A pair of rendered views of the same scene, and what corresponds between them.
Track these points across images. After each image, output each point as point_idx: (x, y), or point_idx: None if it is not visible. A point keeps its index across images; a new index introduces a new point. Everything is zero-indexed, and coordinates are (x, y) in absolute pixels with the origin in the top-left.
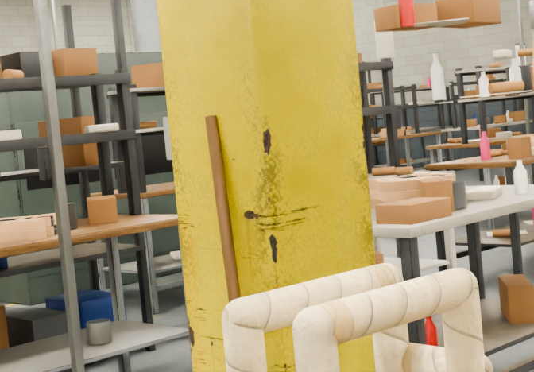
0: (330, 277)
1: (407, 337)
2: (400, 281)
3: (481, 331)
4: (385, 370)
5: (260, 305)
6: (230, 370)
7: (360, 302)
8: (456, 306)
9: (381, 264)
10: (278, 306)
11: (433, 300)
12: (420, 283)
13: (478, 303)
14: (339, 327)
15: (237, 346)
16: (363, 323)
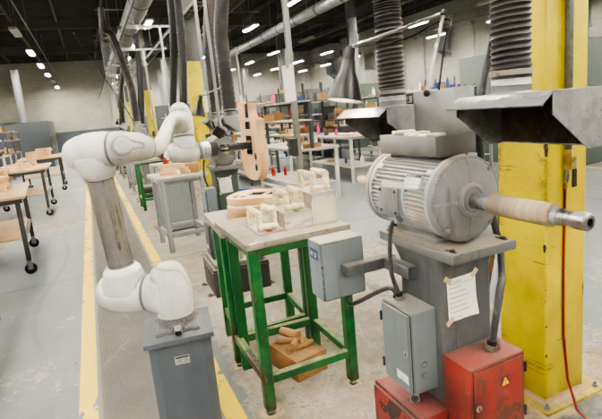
0: (319, 168)
1: (323, 182)
2: (322, 173)
3: (310, 182)
4: None
5: (311, 168)
6: None
7: (300, 170)
8: (308, 176)
9: (324, 169)
10: (312, 169)
11: (305, 174)
12: (305, 171)
13: (309, 177)
14: (297, 172)
15: None
16: (299, 173)
